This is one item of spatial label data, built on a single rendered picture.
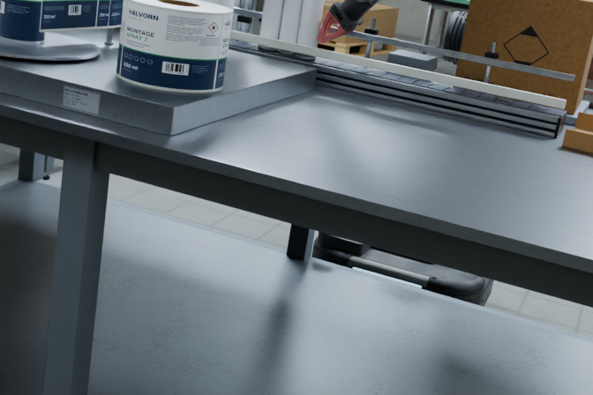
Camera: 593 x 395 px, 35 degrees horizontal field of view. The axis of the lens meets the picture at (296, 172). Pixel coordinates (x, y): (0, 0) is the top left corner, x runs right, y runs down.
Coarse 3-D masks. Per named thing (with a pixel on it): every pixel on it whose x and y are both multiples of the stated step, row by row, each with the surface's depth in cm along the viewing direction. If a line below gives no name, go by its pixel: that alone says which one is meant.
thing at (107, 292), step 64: (0, 128) 166; (0, 192) 299; (64, 192) 162; (192, 192) 154; (256, 192) 150; (0, 256) 251; (64, 256) 165; (128, 256) 264; (192, 256) 272; (256, 256) 279; (448, 256) 140; (512, 256) 136; (0, 320) 216; (64, 320) 168; (128, 320) 226; (192, 320) 231; (256, 320) 236; (320, 320) 242; (384, 320) 248; (448, 320) 255; (512, 320) 261; (0, 384) 189; (64, 384) 171; (128, 384) 197; (192, 384) 201; (256, 384) 205; (320, 384) 209; (384, 384) 214; (448, 384) 219; (512, 384) 224; (576, 384) 229
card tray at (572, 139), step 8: (576, 120) 220; (584, 120) 219; (592, 120) 218; (576, 128) 219; (584, 128) 219; (592, 128) 219; (568, 136) 196; (576, 136) 195; (584, 136) 195; (592, 136) 194; (568, 144) 196; (576, 144) 196; (584, 144) 195; (592, 144) 195; (584, 152) 196; (592, 152) 195
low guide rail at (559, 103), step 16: (240, 32) 230; (288, 48) 225; (304, 48) 224; (320, 48) 223; (368, 64) 218; (384, 64) 217; (432, 80) 213; (448, 80) 212; (464, 80) 211; (512, 96) 207; (528, 96) 206; (544, 96) 205
